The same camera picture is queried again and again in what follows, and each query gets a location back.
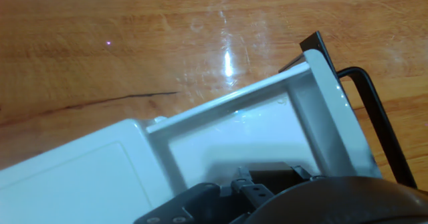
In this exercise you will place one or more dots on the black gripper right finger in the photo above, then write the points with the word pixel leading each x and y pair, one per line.
pixel 302 173

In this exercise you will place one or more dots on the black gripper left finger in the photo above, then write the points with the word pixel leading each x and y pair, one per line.
pixel 207 204

